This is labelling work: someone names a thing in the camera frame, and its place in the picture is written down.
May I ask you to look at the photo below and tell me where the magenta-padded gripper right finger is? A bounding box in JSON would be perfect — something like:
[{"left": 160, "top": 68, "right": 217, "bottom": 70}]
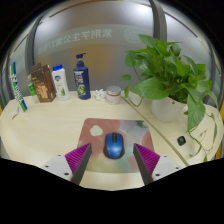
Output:
[{"left": 132, "top": 143, "right": 183, "bottom": 186}]

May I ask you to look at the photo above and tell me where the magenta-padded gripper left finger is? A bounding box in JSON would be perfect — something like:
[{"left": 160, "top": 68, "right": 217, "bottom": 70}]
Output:
[{"left": 40, "top": 142, "right": 93, "bottom": 186}]

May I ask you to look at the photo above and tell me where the blue and black computer mouse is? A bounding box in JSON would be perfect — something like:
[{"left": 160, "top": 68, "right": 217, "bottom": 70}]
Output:
[{"left": 102, "top": 131, "right": 126, "bottom": 160}]

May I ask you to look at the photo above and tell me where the floral print mouse pad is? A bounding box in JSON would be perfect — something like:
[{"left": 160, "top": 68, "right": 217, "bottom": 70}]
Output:
[{"left": 77, "top": 117, "right": 155, "bottom": 174}]

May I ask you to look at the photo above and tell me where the small black square object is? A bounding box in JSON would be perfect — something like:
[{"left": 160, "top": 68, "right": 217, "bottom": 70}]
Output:
[{"left": 176, "top": 135, "right": 187, "bottom": 147}]

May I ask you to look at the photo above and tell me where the small white lidded jar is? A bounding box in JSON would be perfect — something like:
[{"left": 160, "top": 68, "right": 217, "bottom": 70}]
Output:
[{"left": 105, "top": 85, "right": 123, "bottom": 106}]

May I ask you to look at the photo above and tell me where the green plant in white pot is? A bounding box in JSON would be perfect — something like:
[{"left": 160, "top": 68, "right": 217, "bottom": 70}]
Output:
[{"left": 119, "top": 34, "right": 220, "bottom": 163}]

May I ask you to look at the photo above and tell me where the white bottle with blue cap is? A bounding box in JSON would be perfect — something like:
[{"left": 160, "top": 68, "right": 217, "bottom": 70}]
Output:
[{"left": 51, "top": 64, "right": 72, "bottom": 102}]

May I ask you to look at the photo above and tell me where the dark blue pump bottle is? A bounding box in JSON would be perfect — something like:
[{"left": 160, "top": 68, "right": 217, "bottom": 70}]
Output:
[{"left": 72, "top": 52, "right": 92, "bottom": 101}]

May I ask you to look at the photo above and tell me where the brown cardboard snack box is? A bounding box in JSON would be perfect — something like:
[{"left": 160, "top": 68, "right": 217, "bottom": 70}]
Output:
[{"left": 30, "top": 63, "right": 57, "bottom": 104}]

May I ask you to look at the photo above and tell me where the clear bottle with green label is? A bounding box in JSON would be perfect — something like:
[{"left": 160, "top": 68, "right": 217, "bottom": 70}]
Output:
[{"left": 26, "top": 73, "right": 40, "bottom": 104}]

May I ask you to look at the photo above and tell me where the white green shuttlecock tube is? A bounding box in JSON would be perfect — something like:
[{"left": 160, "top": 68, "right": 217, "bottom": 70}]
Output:
[{"left": 9, "top": 61, "right": 29, "bottom": 113}]

